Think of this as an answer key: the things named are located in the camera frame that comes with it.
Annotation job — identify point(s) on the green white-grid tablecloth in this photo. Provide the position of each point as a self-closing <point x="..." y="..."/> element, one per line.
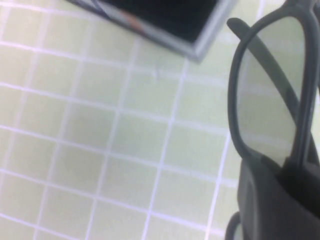
<point x="100" y="150"/>

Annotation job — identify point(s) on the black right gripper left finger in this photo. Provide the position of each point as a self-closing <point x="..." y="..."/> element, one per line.
<point x="270" y="207"/>

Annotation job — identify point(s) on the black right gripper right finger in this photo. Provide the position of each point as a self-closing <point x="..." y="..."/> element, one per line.
<point x="307" y="185"/>

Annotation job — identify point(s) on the black glasses case printed side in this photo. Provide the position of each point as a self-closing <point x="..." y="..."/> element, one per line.
<point x="162" y="15"/>

